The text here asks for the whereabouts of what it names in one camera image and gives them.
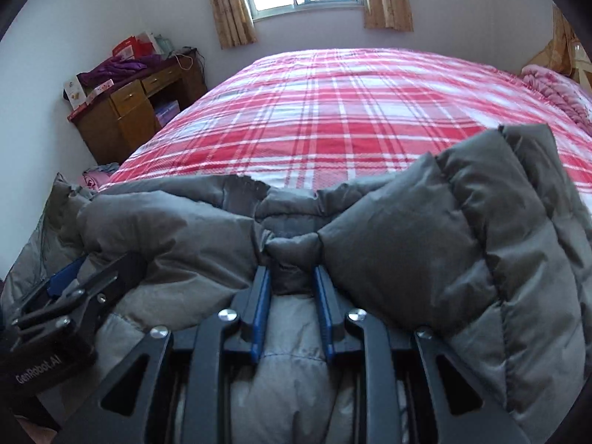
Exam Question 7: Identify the wooden desk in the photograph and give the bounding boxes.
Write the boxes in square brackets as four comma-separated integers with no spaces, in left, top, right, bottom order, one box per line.
[67,58,208,165]

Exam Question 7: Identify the grey puffer jacket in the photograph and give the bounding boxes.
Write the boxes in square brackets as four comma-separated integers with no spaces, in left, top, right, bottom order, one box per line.
[0,124,592,444]

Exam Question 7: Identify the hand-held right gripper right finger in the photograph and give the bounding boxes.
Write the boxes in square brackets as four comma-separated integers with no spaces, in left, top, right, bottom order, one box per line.
[312,266,532,444]

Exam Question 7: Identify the pink flat box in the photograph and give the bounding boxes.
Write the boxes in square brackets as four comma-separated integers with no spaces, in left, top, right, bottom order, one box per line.
[87,81,115,100]

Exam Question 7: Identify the pile of clothes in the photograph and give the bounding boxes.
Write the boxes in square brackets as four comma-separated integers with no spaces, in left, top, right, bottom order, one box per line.
[81,163,121,191]

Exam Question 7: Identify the bed with red plaid sheet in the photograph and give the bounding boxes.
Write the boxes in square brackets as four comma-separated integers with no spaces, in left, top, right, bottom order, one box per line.
[99,47,592,223]

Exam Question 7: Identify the pink quilt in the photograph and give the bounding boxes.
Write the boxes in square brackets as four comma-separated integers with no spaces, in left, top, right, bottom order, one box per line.
[522,65,592,131]

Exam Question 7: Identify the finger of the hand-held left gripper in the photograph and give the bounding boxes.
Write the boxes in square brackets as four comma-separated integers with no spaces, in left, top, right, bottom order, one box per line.
[9,256,88,322]
[14,252,149,338]

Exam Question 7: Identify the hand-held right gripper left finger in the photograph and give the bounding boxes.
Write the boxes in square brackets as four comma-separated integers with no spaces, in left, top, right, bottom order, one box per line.
[55,266,273,444]

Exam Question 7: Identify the yellow patterned cloth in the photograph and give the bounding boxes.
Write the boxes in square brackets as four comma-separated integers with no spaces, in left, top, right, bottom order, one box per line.
[527,4,582,75]

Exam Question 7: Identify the white cable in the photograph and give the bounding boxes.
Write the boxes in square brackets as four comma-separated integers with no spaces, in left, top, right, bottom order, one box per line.
[173,50,205,73]

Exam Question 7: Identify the purple box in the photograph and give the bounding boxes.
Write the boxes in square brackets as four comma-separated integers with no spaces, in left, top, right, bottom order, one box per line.
[154,100,180,128]

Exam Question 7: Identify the white printed box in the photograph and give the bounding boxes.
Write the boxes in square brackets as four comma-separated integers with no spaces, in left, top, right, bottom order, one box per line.
[62,75,88,107]

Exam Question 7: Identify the red gift box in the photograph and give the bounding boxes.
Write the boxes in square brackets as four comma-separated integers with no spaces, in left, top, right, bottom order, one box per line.
[112,37,146,59]

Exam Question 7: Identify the purple clothes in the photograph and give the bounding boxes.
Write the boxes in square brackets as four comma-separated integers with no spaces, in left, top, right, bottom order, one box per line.
[76,54,162,86]

